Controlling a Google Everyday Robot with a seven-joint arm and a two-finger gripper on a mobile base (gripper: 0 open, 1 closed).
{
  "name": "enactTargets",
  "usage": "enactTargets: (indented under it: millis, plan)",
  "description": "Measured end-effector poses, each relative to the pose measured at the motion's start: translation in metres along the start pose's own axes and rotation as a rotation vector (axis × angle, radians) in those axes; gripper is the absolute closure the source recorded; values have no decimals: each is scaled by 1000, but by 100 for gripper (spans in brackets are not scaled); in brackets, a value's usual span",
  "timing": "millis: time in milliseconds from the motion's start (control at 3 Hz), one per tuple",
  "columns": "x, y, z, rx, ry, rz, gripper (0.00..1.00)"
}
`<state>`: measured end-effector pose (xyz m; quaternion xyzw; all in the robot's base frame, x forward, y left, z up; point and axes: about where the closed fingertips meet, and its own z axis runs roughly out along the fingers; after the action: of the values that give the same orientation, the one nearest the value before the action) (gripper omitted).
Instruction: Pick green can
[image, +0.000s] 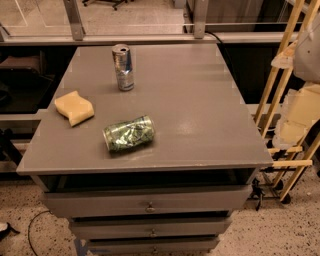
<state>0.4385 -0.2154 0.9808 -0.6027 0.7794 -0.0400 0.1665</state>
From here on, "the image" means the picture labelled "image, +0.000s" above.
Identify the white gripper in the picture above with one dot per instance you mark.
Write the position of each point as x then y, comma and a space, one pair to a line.
308, 55

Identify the green crushed can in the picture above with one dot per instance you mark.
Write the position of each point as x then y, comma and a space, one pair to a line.
129, 134

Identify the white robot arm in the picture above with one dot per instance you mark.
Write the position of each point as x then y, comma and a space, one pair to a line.
306, 63

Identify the silver blue tall can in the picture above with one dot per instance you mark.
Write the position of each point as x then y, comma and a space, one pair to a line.
123, 67

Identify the top grey drawer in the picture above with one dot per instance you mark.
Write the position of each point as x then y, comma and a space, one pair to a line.
149, 201

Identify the grey drawer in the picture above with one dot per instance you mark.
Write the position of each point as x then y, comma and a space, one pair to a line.
154, 246
150, 228
149, 201

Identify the grey drawer cabinet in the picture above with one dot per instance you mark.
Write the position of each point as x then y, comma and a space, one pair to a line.
159, 168

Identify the office chair base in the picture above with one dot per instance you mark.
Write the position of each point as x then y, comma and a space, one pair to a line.
114, 3

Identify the yellow sponge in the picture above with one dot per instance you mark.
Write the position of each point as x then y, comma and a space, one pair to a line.
74, 107

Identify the middle grey drawer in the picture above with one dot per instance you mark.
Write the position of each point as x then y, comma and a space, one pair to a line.
150, 228

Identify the bottom grey drawer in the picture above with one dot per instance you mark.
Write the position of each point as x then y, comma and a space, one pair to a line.
154, 246

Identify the metal railing frame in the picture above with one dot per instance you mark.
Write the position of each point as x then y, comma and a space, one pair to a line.
68, 22

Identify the wooden rack frame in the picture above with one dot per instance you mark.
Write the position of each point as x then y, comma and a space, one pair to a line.
288, 164

